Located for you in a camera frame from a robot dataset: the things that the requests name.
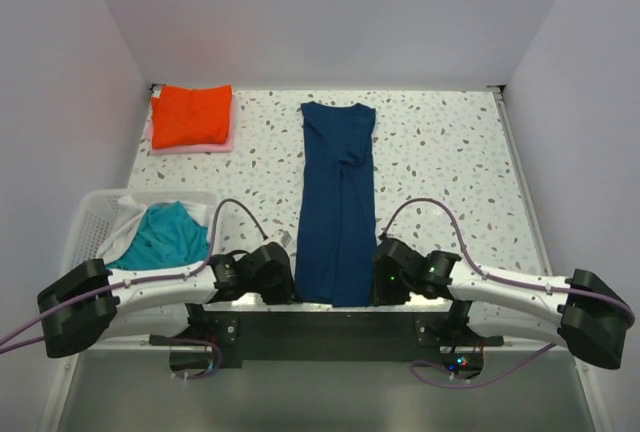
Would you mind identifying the dark blue printed t-shirt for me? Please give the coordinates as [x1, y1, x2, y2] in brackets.
[295, 102, 376, 308]

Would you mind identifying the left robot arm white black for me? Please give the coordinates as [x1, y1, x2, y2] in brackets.
[37, 241, 298, 358]

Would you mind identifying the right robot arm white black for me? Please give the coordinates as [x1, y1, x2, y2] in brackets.
[371, 238, 635, 370]

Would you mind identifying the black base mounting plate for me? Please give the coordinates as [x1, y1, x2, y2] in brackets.
[149, 304, 504, 370]

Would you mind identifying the teal t-shirt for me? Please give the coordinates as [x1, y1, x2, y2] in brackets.
[103, 201, 211, 271]

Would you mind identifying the folded pink t-shirt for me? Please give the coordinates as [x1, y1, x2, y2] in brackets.
[149, 97, 237, 156]

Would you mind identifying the folded orange t-shirt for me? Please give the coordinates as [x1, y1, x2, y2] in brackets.
[151, 84, 233, 149]

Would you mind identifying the white plastic laundry basket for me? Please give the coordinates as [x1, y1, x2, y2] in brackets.
[61, 189, 218, 277]

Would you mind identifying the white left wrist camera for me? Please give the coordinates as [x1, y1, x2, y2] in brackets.
[276, 230, 292, 249]

